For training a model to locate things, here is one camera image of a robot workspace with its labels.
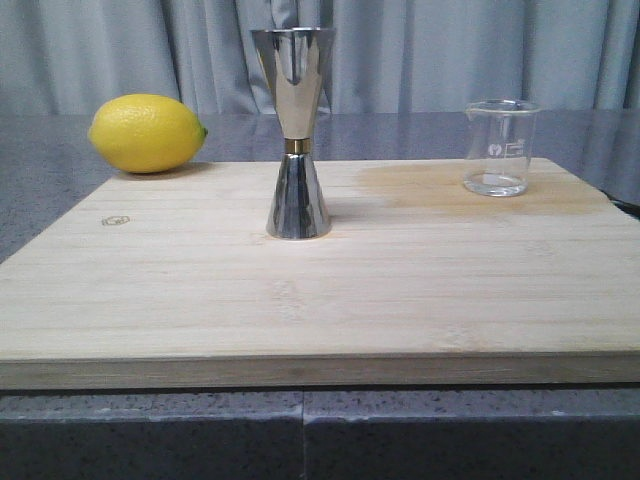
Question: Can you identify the yellow lemon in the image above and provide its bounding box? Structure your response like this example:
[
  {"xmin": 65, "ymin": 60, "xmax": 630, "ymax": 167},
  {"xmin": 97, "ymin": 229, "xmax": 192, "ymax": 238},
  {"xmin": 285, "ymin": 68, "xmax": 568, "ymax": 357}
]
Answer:
[{"xmin": 88, "ymin": 94, "xmax": 208, "ymax": 174}]

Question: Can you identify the wooden cutting board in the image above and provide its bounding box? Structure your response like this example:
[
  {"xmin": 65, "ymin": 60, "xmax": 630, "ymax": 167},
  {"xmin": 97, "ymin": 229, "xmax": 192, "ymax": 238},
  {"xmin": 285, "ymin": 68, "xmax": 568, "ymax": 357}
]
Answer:
[{"xmin": 1, "ymin": 158, "xmax": 639, "ymax": 390}]

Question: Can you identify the steel jigger measuring cup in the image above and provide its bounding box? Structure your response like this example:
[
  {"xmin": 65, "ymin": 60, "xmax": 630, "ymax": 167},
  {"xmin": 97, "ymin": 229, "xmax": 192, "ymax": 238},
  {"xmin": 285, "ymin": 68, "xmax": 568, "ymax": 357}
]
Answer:
[{"xmin": 251, "ymin": 27, "xmax": 335, "ymax": 240}]

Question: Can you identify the clear glass shaker cup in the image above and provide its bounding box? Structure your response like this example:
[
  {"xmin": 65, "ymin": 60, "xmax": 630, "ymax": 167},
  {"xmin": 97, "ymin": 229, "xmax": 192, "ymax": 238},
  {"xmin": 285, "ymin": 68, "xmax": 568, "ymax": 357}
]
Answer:
[{"xmin": 463, "ymin": 99, "xmax": 540, "ymax": 197}]

